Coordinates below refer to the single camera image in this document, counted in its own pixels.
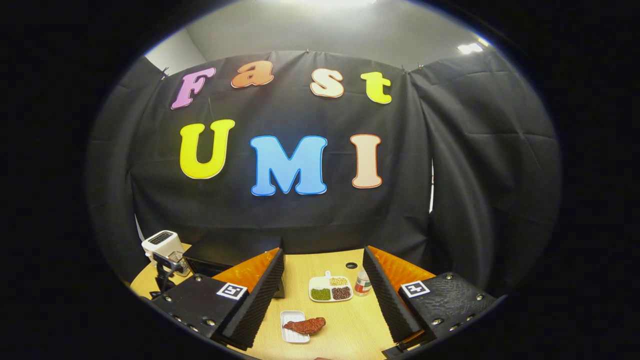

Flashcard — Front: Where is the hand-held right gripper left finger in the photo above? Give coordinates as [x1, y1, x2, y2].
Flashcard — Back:
[150, 247, 286, 351]

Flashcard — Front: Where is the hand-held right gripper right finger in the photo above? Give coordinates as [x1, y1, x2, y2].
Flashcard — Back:
[362, 245, 501, 358]

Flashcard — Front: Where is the brown meat piece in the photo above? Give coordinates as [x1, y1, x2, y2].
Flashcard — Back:
[283, 317, 327, 335]

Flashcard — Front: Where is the black electric oven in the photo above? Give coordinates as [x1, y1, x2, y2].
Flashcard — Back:
[182, 239, 286, 299]

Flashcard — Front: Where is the clear bottle red label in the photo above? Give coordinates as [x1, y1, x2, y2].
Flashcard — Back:
[354, 270, 372, 297]

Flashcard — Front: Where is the white toaster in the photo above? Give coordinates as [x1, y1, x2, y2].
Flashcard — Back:
[141, 230, 185, 263]

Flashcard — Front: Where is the white ribbed rectangular plate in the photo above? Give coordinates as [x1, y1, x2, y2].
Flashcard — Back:
[280, 310, 312, 344]

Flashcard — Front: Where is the white divided bean dish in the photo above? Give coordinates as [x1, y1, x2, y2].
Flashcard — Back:
[308, 270, 354, 303]

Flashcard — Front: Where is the black backdrop cloth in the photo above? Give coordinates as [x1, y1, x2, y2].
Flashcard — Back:
[85, 50, 563, 296]

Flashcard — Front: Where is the large ceiling light panel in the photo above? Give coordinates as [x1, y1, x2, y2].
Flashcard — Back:
[295, 0, 378, 7]

